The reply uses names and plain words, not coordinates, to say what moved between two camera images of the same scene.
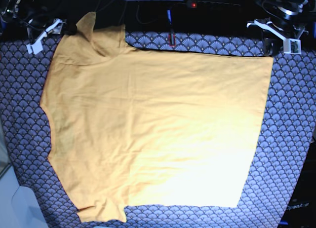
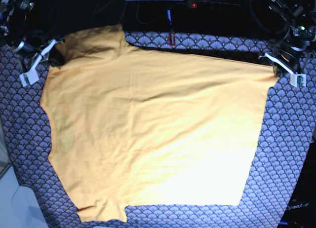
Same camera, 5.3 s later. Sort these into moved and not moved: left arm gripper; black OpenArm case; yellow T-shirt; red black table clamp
Moved: left arm gripper
Not moved: red black table clamp; yellow T-shirt; black OpenArm case
